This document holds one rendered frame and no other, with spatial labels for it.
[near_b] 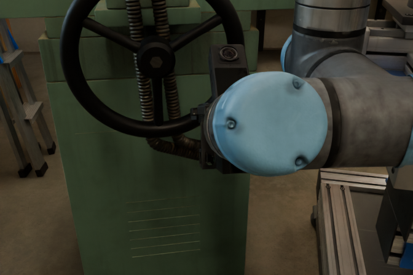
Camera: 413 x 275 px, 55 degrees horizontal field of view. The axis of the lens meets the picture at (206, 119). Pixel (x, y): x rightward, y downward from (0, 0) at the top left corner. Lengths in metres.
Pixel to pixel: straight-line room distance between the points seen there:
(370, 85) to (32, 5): 0.64
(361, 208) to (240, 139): 1.09
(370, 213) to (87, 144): 0.86
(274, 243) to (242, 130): 1.20
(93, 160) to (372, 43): 0.70
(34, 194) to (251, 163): 1.56
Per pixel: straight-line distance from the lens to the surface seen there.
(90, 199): 0.99
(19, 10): 0.83
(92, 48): 0.82
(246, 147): 0.27
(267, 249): 1.43
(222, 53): 0.50
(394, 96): 0.33
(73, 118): 0.89
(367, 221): 1.29
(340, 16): 0.41
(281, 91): 0.27
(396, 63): 1.05
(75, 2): 0.61
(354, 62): 0.38
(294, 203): 1.63
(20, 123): 1.77
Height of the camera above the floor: 1.01
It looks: 27 degrees down
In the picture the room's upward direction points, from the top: straight up
